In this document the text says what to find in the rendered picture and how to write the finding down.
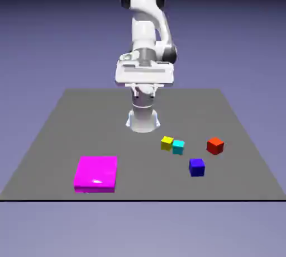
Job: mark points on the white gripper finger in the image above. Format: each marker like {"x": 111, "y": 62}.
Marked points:
{"x": 135, "y": 92}
{"x": 152, "y": 92}

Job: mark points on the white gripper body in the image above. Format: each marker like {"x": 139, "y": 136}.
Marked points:
{"x": 144, "y": 76}

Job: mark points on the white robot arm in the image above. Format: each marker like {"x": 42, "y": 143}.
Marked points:
{"x": 144, "y": 15}

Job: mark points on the small yellow cube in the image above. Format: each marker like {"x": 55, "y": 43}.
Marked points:
{"x": 166, "y": 142}

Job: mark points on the small cyan cube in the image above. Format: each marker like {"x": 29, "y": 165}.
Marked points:
{"x": 178, "y": 147}

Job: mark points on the small red cube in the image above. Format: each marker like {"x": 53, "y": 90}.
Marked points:
{"x": 215, "y": 145}

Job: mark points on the small blue cube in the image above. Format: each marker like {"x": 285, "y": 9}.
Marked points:
{"x": 196, "y": 167}

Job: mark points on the large magenta box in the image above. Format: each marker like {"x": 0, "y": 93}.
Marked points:
{"x": 96, "y": 173}

